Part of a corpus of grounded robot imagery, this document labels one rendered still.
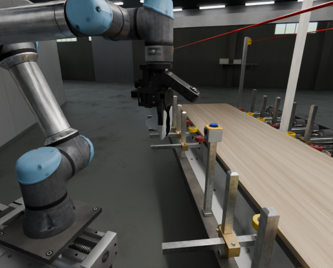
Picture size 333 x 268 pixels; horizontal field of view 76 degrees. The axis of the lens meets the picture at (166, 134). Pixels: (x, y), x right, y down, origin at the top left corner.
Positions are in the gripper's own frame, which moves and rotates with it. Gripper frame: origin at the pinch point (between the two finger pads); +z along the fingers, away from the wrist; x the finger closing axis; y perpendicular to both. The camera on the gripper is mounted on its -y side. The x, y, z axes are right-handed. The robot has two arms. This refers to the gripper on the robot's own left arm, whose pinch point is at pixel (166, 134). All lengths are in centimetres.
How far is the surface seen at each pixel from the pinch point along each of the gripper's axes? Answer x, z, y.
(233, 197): -20.0, 30.6, -20.9
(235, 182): -19.9, 23.8, -20.8
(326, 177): -73, 42, -68
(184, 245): -8, 50, -5
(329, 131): -190, 47, -102
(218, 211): -59, 70, -13
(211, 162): -43, 29, -8
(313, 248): -16, 42, -49
